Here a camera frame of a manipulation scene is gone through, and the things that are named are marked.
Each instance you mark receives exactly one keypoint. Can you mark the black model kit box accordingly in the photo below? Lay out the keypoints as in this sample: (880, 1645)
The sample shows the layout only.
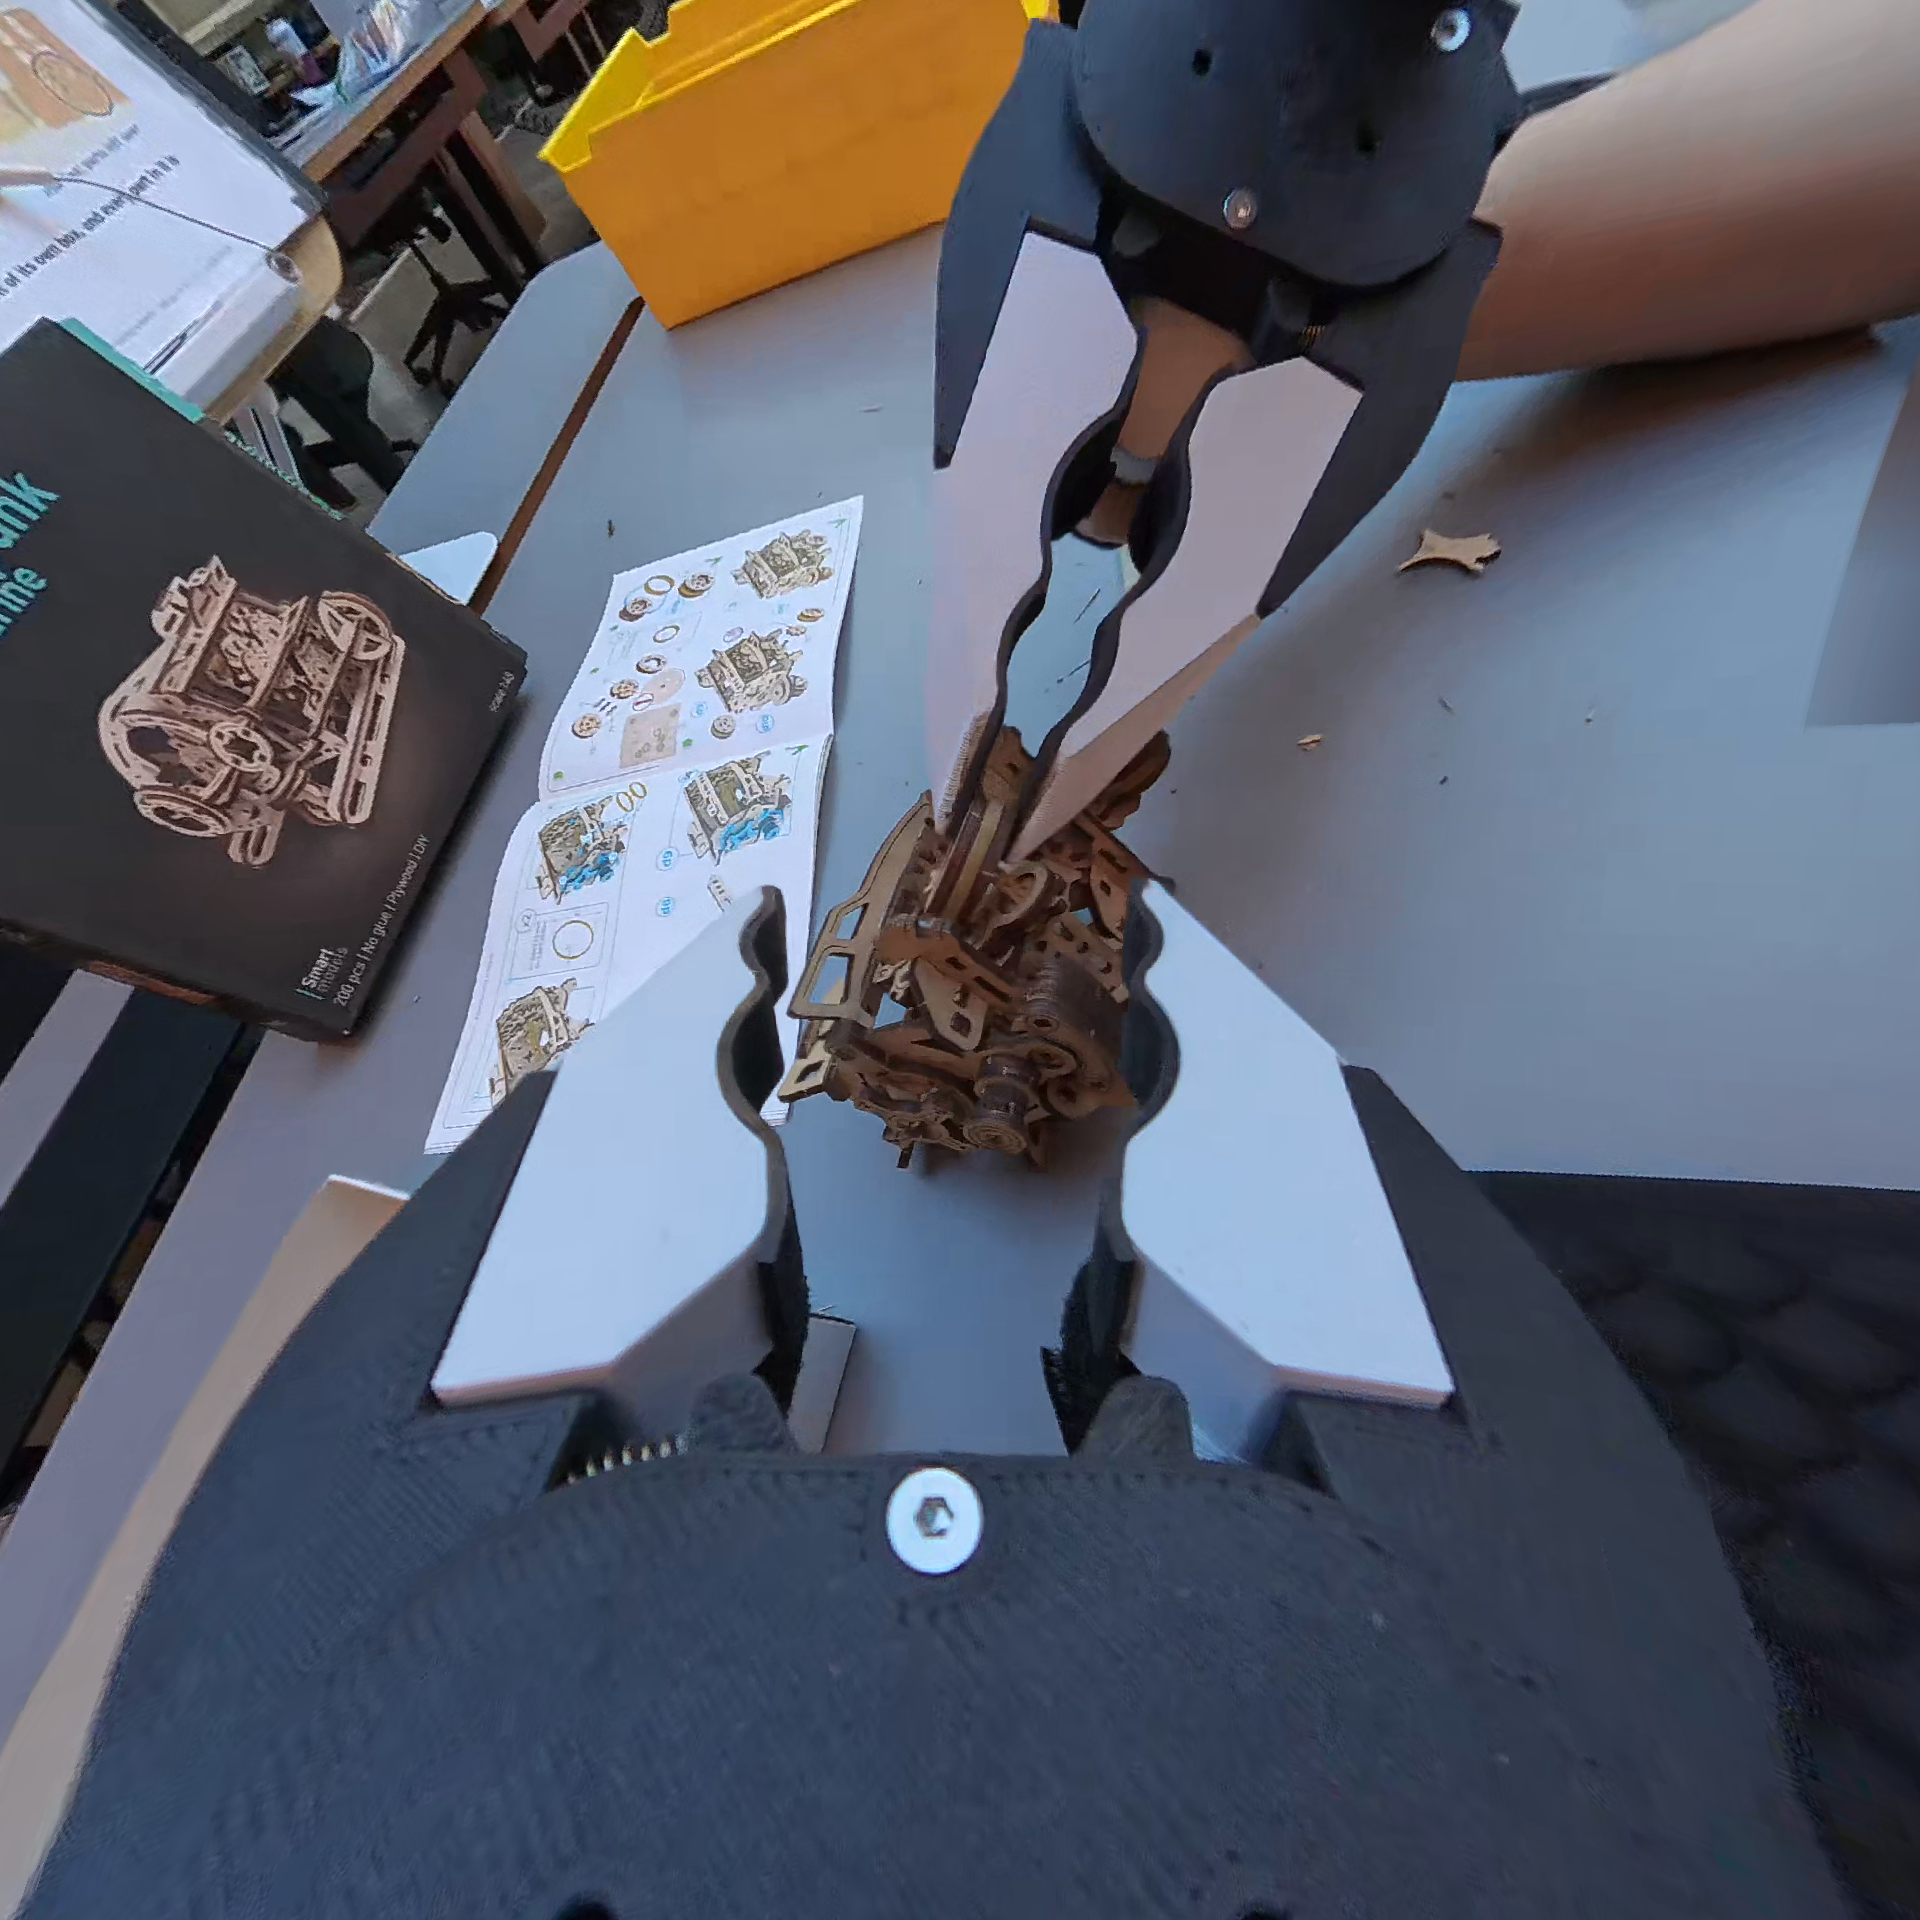
(225, 705)

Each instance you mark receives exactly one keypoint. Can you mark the person's right hand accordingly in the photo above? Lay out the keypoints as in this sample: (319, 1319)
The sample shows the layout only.
(1171, 390)

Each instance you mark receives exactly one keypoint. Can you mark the printed instruction sheet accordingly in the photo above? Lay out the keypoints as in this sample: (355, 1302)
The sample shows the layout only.
(135, 194)

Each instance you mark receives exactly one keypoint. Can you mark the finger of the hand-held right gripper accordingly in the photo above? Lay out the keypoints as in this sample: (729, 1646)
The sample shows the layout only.
(997, 450)
(1245, 495)

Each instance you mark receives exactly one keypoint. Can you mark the black honeycomb seat cushion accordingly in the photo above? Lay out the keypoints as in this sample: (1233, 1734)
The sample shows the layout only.
(1770, 1425)

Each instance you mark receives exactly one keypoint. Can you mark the open instruction booklet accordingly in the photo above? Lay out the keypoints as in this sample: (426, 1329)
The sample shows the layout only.
(646, 781)

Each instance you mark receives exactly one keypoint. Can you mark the wooden submarine model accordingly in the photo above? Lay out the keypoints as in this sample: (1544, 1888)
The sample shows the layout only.
(974, 1003)

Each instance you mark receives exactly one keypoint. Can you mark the yellow plastic bin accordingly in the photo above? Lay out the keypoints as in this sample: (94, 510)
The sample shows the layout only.
(779, 165)

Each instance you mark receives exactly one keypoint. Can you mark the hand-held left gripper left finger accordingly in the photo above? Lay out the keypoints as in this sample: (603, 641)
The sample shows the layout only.
(615, 1201)

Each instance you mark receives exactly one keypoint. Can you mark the small wooden offcut piece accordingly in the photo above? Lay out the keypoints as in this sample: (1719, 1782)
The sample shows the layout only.
(1448, 552)

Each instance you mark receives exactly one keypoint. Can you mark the person's right forearm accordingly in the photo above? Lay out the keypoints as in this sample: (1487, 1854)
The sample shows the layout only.
(1681, 224)

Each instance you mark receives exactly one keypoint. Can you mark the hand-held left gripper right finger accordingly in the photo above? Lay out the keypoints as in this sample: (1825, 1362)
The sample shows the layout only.
(1275, 1201)

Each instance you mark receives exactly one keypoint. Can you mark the round wooden wheel part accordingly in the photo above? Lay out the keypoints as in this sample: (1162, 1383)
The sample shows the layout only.
(991, 818)

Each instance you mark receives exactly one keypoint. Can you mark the white cardboard tray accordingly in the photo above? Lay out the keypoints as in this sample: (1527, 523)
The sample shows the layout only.
(182, 1425)

